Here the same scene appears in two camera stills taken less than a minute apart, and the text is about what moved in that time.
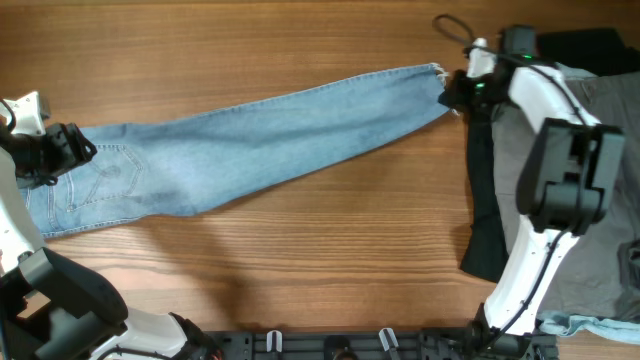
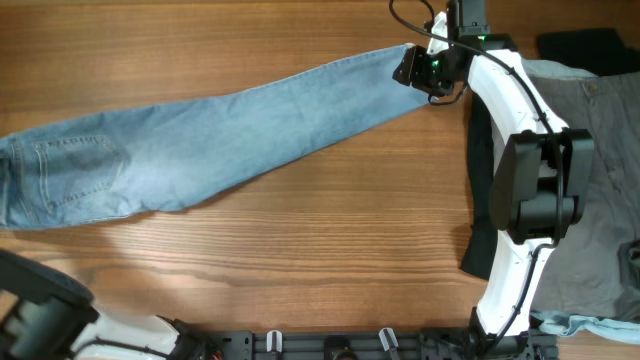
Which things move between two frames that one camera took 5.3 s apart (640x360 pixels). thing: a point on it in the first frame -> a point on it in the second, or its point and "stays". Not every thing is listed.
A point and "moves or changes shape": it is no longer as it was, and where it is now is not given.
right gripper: [453, 95] -> [412, 64]
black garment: [485, 253] stays
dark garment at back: [597, 50] stays
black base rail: [375, 345] stays
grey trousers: [588, 276] stays
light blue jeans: [178, 163] moves or changes shape
